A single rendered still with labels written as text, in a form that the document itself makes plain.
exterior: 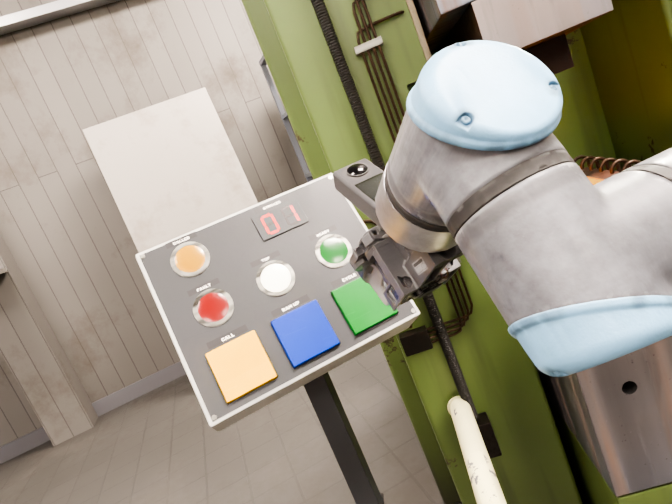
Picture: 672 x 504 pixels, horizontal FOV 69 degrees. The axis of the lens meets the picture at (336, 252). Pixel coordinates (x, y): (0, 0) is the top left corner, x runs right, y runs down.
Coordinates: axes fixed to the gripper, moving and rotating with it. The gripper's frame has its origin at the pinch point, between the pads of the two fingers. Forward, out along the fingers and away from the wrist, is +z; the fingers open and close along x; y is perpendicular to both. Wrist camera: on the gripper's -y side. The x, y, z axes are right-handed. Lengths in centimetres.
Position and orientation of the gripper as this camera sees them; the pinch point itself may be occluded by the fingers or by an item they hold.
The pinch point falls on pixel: (373, 271)
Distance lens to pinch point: 64.4
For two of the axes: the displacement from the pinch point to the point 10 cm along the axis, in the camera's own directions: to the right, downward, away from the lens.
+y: 4.8, 8.2, -3.1
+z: -1.0, 4.1, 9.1
